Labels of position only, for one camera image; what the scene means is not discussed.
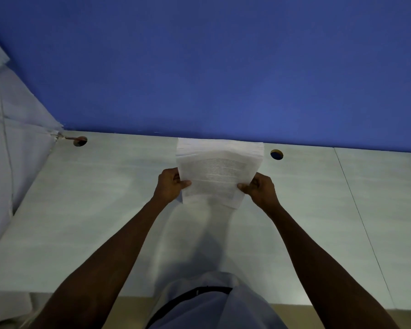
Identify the white shirt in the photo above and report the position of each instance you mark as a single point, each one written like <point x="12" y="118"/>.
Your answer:
<point x="226" y="311"/>

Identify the neat stack of printed sheets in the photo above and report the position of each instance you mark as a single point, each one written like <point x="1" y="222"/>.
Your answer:
<point x="219" y="167"/>

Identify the person's left hand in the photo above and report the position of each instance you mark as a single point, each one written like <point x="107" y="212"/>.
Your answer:
<point x="169" y="188"/>

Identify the person's left forearm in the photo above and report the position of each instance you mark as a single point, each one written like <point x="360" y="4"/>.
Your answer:
<point x="96" y="270"/>

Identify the person's right hand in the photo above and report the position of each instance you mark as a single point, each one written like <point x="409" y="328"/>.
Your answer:
<point x="263" y="193"/>

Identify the person's right forearm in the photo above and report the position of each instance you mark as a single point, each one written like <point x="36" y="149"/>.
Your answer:
<point x="328" y="270"/>

